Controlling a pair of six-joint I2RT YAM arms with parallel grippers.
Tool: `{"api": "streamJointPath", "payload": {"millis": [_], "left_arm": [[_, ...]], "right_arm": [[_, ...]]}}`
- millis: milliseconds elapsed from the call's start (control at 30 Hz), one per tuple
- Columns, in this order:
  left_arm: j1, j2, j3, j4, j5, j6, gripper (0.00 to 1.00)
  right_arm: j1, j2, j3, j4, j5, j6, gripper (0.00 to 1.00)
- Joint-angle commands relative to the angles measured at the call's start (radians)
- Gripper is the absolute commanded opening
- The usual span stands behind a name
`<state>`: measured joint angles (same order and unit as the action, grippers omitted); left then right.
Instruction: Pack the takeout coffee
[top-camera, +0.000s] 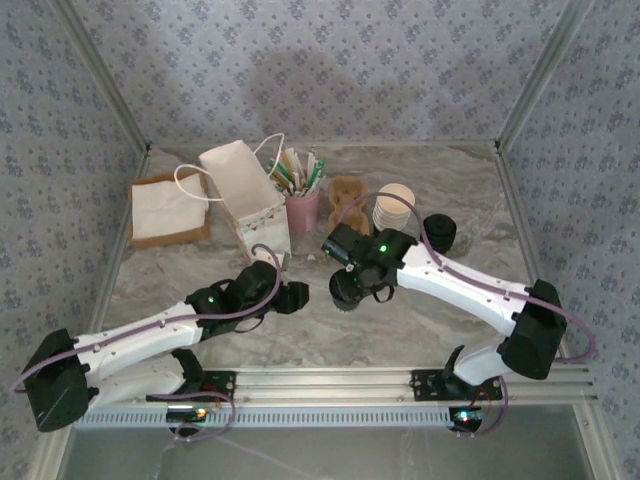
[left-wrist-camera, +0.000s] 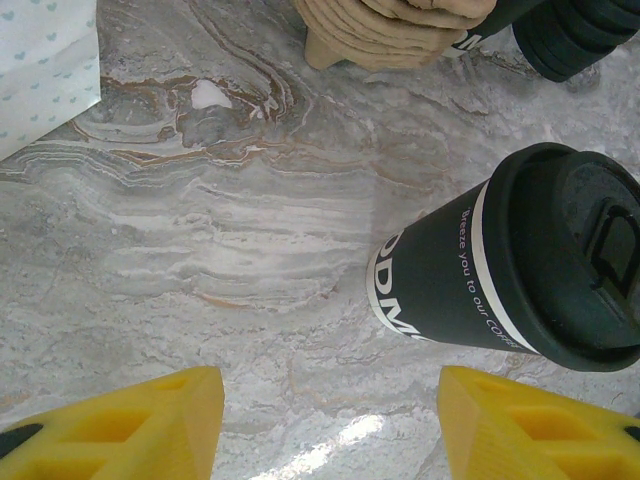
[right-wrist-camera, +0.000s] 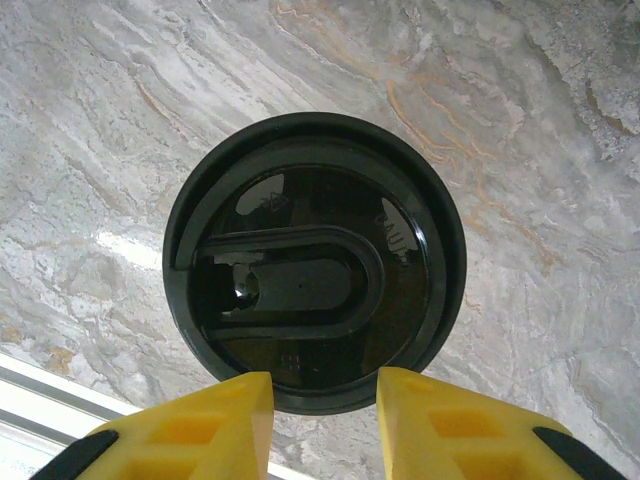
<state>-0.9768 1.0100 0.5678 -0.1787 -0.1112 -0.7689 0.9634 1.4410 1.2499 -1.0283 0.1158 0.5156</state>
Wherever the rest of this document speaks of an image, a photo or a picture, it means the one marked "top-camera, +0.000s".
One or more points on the brown pulp cup carrier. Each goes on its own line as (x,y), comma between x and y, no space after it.
(332,197)

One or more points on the white cartoon print paper bag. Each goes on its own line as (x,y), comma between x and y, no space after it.
(240,185)

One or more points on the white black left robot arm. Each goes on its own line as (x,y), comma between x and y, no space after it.
(140,330)

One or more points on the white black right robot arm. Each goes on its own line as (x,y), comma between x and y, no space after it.
(460,290)

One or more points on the paper coffee cup stack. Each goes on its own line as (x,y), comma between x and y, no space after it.
(395,200)

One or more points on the black cup lid stack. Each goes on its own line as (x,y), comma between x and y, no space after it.
(440,232)

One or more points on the pink straw holder cup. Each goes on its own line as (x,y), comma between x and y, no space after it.
(302,215)

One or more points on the brown cardboard napkin tray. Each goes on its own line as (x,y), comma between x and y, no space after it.
(165,242)

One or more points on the white paper napkin stack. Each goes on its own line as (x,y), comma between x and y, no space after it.
(160,210)

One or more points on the small circuit board with LED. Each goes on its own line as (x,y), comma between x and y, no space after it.
(185,414)
(467,416)

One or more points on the wooden stirrer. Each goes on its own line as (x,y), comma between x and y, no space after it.
(289,162)

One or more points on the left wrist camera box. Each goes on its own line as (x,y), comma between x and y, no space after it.
(280,261)

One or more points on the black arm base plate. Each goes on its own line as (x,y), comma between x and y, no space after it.
(227,378)
(425,387)

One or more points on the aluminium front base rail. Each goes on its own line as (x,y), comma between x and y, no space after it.
(325,385)

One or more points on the aluminium table back rail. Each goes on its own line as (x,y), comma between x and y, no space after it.
(450,145)

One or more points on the aluminium frame leg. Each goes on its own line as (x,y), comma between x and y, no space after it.
(595,445)
(47,457)

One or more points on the aluminium frame post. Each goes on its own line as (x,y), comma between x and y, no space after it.
(540,75)
(106,75)

